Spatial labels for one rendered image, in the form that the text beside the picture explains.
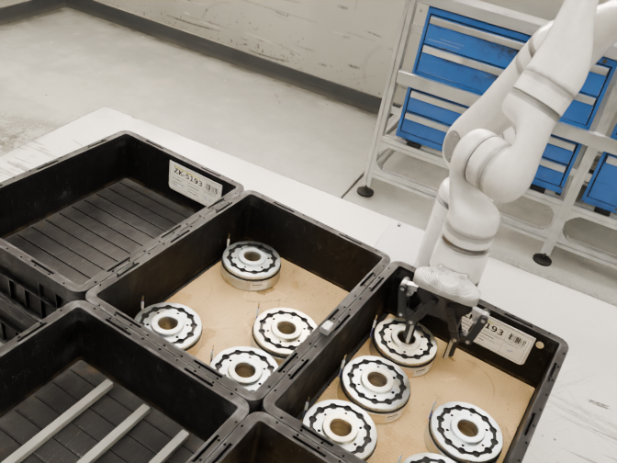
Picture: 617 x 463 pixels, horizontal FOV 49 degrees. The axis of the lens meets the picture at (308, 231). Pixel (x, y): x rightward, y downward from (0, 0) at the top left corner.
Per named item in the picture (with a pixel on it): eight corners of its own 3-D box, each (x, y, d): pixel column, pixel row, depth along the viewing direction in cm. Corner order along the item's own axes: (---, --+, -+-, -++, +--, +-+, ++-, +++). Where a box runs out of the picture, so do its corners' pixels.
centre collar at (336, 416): (333, 409, 92) (334, 405, 92) (364, 428, 90) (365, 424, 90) (314, 431, 88) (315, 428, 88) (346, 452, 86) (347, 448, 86)
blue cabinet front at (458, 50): (396, 134, 291) (430, 5, 259) (560, 193, 271) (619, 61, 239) (394, 137, 288) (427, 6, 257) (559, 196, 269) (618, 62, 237)
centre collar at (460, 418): (459, 410, 95) (460, 407, 95) (489, 430, 93) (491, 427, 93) (443, 430, 92) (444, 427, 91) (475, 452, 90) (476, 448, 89)
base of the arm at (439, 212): (417, 254, 135) (441, 183, 125) (462, 269, 133) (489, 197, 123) (409, 281, 127) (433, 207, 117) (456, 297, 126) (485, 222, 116)
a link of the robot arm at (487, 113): (517, 30, 95) (569, 33, 98) (431, 140, 117) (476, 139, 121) (541, 83, 91) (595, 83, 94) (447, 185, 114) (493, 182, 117)
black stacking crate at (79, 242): (126, 180, 139) (126, 130, 132) (241, 240, 129) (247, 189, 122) (-50, 268, 110) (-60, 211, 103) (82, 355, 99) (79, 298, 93)
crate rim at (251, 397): (247, 197, 123) (249, 186, 122) (391, 268, 113) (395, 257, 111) (79, 309, 93) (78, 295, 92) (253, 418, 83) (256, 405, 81)
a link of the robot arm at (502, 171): (494, 203, 81) (565, 104, 77) (444, 168, 86) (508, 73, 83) (519, 215, 86) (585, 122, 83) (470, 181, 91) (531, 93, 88)
